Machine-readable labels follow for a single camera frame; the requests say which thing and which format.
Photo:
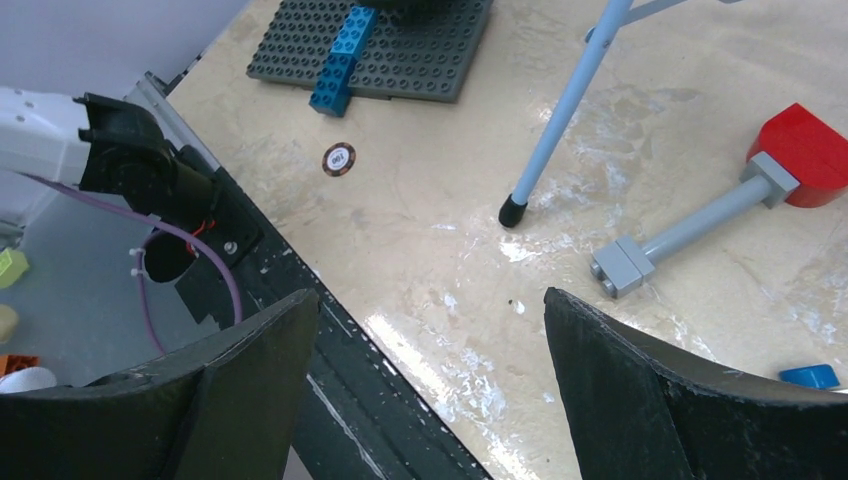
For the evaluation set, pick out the blue building brick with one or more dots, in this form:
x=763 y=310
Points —
x=331 y=94

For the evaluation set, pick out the orange brick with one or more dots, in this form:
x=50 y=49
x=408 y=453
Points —
x=13 y=363

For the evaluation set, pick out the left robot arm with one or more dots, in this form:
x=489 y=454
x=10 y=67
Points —
x=94 y=144

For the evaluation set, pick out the white round object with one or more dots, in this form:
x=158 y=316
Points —
x=28 y=379

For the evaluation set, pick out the yellow green brick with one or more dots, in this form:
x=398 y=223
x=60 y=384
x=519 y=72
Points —
x=13 y=265

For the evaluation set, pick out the white blue toy car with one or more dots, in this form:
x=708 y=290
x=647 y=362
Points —
x=819 y=377

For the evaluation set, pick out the aluminium side rail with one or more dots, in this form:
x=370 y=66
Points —
x=151 y=93

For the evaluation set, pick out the red grey toy hammer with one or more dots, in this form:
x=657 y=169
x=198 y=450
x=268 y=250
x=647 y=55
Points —
x=795 y=158

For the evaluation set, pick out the black table front rail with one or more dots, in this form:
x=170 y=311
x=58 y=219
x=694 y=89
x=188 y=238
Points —
x=359 y=418

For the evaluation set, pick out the cream round object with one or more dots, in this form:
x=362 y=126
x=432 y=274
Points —
x=9 y=321

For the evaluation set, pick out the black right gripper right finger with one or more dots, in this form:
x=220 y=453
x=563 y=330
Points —
x=638 y=407

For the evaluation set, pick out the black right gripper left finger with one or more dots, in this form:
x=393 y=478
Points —
x=224 y=407

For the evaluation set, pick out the dark grey building baseplate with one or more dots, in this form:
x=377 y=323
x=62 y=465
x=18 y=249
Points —
x=421 y=51

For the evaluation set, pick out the light blue music stand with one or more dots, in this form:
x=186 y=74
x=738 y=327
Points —
x=598 y=39

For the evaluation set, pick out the orange black poker chip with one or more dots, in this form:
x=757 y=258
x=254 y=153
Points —
x=338 y=159

